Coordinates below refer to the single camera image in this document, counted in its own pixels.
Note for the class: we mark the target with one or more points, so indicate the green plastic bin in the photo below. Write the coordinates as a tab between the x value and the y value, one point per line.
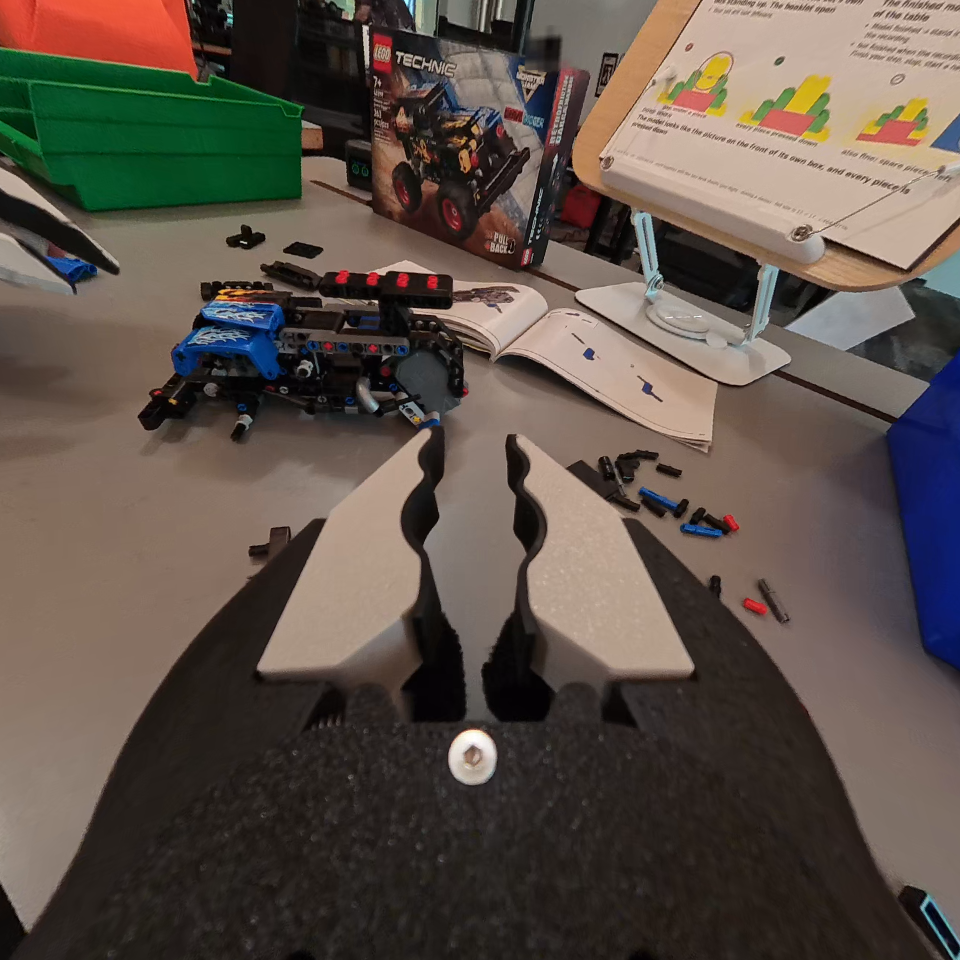
172	165

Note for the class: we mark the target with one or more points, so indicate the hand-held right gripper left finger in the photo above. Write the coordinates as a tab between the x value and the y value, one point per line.
352	585

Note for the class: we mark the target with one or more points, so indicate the small black lego connector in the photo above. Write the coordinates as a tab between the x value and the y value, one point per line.
245	238

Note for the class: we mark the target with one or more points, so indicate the blue storage bin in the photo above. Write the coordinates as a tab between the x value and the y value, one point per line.
926	510

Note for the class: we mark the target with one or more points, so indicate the flat black lego tile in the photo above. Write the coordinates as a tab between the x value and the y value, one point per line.
303	250

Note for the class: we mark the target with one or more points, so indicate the black device with cyan edge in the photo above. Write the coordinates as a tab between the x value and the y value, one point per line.
926	919

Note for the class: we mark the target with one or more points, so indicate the orange plastic bin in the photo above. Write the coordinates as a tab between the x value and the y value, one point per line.
90	30

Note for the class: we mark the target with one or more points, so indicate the lego instruction booklet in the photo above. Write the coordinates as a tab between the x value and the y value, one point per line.
600	360

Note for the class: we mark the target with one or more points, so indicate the pile of small lego pins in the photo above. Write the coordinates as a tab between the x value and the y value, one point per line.
660	497

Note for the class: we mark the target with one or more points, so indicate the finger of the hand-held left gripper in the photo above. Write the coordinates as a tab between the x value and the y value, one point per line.
22	196
22	262

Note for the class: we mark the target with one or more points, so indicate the blue black lego truck model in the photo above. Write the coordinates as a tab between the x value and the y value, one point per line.
300	345

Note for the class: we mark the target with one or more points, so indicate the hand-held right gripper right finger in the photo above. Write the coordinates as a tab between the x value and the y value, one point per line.
592	592

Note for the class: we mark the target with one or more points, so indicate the printed instruction sheet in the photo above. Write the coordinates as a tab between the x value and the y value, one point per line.
787	90

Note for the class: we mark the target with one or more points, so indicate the blue lego panel piece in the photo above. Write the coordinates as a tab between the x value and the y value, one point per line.
71	268

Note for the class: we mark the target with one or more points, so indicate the lego set box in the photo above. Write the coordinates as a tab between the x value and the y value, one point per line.
465	135

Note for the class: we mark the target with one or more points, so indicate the wooden book stand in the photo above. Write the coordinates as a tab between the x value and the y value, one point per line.
697	337

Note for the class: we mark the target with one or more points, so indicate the black digital timer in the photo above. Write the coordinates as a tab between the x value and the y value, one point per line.
358	169

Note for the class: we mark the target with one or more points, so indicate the black angled lego connector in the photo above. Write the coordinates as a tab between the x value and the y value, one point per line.
274	538

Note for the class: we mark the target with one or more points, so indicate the black lego beam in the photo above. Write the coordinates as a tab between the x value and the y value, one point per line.
289	274
225	289

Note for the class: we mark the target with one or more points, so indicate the white paper sheet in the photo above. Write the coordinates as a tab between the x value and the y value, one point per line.
862	319

